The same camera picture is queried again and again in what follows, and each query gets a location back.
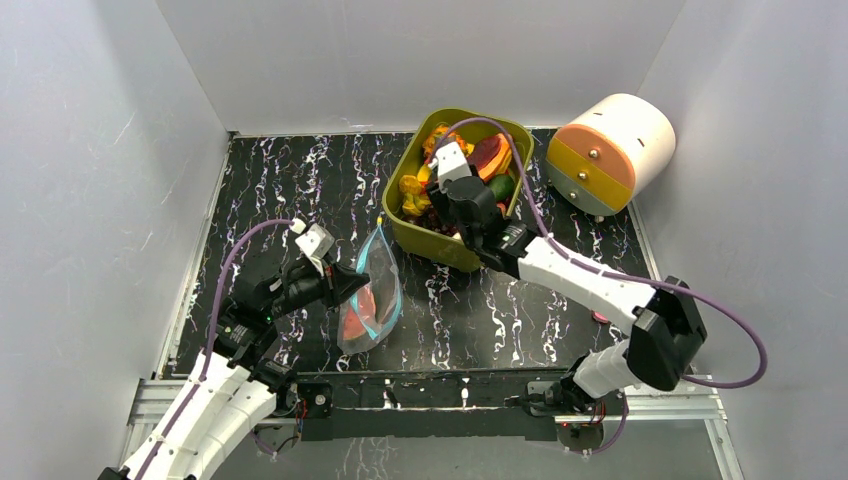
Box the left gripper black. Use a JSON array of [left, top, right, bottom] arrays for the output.
[[266, 254, 371, 320]]

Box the green avocado toy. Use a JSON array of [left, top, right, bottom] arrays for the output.
[[487, 174, 516, 203]]

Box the clear zip top bag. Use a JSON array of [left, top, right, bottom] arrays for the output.
[[337, 217, 403, 355]]

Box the watermelon slice toy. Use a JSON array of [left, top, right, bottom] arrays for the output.
[[341, 285, 378, 342]]

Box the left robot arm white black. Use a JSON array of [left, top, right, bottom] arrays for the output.
[[99, 256, 370, 479]]

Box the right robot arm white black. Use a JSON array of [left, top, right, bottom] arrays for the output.
[[426, 176, 707, 416]]

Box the purple grape bunch toy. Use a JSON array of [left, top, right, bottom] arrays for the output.
[[426, 209, 459, 237]]

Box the olive green plastic bin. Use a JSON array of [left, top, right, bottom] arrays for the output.
[[382, 108, 535, 273]]

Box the round pastel drawer cabinet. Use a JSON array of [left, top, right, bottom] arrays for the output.
[[544, 93, 676, 217]]

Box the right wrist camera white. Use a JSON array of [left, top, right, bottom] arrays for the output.
[[432, 142, 472, 190]]

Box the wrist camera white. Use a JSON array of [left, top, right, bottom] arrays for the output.
[[432, 142, 472, 190], [289, 219, 335, 277]]

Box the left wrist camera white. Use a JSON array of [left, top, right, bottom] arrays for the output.
[[289, 219, 335, 277]]

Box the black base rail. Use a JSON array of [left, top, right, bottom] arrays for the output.
[[135, 367, 664, 444]]

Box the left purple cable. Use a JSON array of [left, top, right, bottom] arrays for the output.
[[132, 218, 303, 480]]

